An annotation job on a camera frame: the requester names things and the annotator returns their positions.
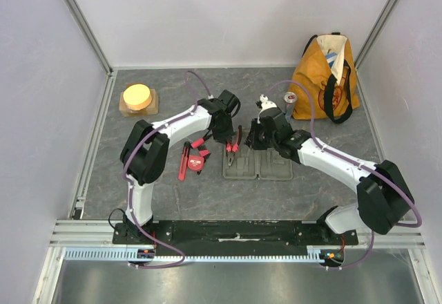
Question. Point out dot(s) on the hex keys in pink holder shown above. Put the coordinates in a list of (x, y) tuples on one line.
[(200, 146)]

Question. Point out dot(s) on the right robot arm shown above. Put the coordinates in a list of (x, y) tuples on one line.
[(383, 198)]

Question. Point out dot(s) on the pink utility knife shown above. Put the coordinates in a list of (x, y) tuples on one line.
[(184, 161)]

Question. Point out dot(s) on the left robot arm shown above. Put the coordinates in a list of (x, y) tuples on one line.
[(145, 151)]

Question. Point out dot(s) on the yellow round sponge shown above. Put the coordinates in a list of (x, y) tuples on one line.
[(137, 97)]

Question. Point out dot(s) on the grey plastic tool case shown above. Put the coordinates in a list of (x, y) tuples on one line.
[(250, 165)]

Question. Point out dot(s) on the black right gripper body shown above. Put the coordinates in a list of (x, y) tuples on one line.
[(257, 137)]

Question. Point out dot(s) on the energy drink can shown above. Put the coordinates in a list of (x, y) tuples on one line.
[(290, 99)]

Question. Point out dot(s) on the pink handled pliers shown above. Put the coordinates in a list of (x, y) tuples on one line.
[(233, 147)]

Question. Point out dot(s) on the yellow tote bag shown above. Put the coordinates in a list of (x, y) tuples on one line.
[(325, 80)]

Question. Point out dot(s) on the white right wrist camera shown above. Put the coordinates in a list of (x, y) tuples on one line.
[(264, 103)]

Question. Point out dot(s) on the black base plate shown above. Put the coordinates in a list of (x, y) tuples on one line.
[(294, 232)]

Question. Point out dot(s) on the pink tape measure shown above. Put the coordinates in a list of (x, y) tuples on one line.
[(195, 163)]

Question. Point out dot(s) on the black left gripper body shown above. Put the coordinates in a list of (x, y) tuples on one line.
[(225, 132)]

